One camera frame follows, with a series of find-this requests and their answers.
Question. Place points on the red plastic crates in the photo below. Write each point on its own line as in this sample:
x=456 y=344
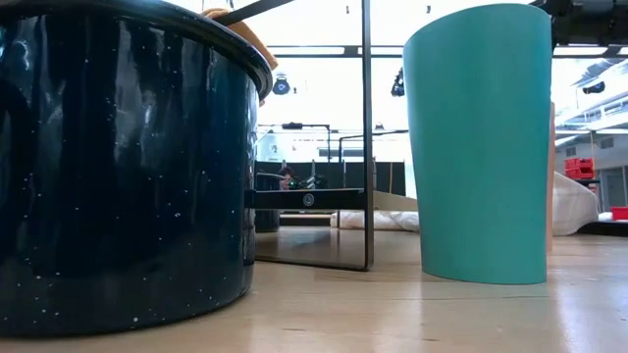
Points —
x=579 y=168

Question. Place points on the black hanging fixture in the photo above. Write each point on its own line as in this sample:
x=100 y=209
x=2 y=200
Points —
x=398 y=83
x=281 y=86
x=593 y=88

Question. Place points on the opaque teal cup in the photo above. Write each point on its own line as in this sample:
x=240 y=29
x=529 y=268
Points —
x=476 y=147

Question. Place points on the wooden shelf with black frame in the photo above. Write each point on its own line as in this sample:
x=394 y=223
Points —
x=309 y=199

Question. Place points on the red plastic bin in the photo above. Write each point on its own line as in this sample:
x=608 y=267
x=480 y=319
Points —
x=619 y=213

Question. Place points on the person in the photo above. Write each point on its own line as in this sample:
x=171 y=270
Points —
x=286 y=177

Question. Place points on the large dark blue speckled mug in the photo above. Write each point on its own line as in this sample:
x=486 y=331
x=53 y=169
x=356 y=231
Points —
x=122 y=171

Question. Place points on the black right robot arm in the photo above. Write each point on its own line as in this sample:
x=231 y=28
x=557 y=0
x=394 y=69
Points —
x=584 y=22

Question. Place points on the white cloth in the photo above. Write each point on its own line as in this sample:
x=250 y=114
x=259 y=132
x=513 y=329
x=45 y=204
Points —
x=569 y=206

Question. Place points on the orange cup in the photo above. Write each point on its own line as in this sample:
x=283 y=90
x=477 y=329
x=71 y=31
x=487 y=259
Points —
x=550 y=171

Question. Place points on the small dark blue mug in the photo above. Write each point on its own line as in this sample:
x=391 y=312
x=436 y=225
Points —
x=267 y=220

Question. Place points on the yellow waffle cloth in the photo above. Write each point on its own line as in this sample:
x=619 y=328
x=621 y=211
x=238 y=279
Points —
x=245 y=36

